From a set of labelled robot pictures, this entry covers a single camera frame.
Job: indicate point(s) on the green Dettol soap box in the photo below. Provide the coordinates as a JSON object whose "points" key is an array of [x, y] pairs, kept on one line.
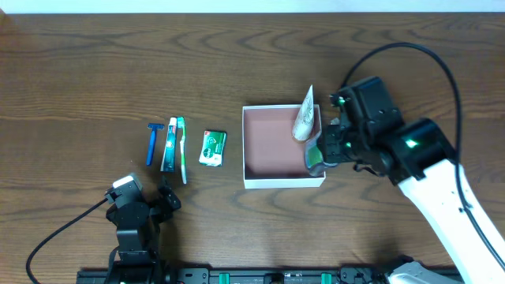
{"points": [[212, 148]]}

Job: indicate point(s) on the blue disposable razor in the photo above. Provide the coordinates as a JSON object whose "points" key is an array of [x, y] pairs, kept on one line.
{"points": [[154, 127]]}

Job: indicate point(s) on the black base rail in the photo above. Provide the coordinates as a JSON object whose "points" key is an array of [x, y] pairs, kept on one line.
{"points": [[205, 276]]}

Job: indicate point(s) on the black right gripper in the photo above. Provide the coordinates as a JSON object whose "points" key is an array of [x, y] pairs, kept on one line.
{"points": [[329, 143]]}

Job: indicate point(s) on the white box with pink interior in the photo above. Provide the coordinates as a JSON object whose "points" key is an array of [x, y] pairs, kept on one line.
{"points": [[272, 158]]}

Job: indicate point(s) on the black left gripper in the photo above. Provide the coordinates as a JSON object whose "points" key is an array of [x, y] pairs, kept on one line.
{"points": [[162, 203]]}

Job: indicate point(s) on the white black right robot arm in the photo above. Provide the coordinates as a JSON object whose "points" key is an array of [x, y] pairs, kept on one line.
{"points": [[419, 159]]}

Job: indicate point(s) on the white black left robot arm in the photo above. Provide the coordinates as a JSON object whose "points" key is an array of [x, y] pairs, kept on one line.
{"points": [[137, 258]]}

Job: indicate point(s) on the green white toothbrush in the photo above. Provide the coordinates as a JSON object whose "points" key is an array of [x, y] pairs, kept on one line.
{"points": [[181, 126]]}

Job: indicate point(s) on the green white toothpaste tube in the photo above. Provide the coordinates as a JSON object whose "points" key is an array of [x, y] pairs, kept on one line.
{"points": [[168, 163]]}

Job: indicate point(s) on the clear bottle with dark base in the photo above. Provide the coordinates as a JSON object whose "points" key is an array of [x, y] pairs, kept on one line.
{"points": [[314, 161]]}

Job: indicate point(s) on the white cream tube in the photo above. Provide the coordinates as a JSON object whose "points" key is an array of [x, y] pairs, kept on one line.
{"points": [[304, 121]]}

